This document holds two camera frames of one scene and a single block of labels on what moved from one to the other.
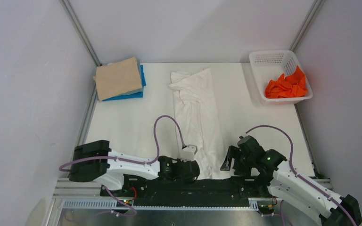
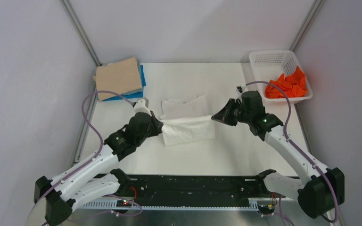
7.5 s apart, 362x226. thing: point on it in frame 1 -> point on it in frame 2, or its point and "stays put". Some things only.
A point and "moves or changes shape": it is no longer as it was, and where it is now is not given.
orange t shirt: [293, 85] stays put
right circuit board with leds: [267, 209] stays put
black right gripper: [233, 151] -> [224, 115]
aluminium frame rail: [75, 20] stays put
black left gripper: [186, 180] -> [157, 125]
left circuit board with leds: [119, 205] stays put
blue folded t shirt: [136, 95] stays put
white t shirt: [198, 123] moves or changes shape
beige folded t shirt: [118, 78] stays put
